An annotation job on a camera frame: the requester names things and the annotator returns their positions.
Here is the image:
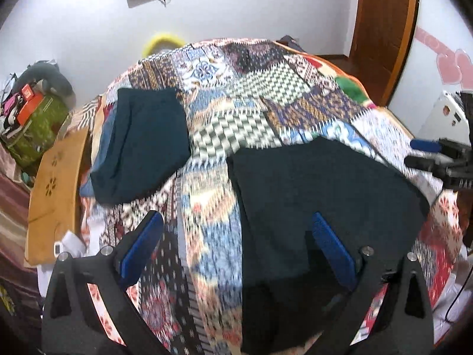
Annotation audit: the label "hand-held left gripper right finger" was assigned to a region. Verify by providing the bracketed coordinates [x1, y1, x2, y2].
[312, 212, 434, 355]

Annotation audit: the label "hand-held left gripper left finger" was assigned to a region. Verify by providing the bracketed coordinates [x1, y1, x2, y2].
[41, 211, 169, 355]

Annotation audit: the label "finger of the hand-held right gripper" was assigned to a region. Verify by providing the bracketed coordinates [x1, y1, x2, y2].
[411, 140, 444, 153]
[404, 154, 453, 172]

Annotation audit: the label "black pants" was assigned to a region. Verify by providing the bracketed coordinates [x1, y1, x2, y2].
[225, 137, 431, 355]

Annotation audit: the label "dark teal folded pants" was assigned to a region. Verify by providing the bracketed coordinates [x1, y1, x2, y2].
[90, 88, 192, 205]

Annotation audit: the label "white box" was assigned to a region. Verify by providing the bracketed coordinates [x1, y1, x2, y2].
[417, 91, 470, 149]

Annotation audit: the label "blue jeans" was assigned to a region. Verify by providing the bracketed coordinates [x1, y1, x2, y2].
[79, 118, 113, 197]

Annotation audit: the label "white wardrobe door with hearts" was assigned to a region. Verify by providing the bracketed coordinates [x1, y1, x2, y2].
[388, 0, 473, 137]

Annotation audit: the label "wooden lap desk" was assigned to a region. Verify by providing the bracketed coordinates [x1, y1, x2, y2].
[25, 128, 93, 267]

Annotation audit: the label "wooden door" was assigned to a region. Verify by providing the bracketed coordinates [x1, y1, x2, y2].
[349, 0, 421, 106]

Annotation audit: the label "striped curtain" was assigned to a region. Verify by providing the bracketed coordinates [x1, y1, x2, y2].
[0, 170, 35, 267]

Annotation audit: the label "patchwork printed blanket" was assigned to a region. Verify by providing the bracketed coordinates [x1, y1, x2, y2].
[79, 38, 464, 355]

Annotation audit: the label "green storage box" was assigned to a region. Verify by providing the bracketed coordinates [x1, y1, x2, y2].
[7, 94, 71, 167]

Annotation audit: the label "orange box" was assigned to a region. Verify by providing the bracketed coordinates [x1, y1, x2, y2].
[17, 85, 45, 126]

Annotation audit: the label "pile of clothes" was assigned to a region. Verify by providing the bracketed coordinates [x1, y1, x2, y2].
[0, 74, 23, 141]

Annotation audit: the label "yellow foam hoop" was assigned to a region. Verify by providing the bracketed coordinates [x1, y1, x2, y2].
[142, 33, 185, 59]

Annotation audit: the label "thin black cable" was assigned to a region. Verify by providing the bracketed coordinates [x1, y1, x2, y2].
[445, 259, 473, 322]

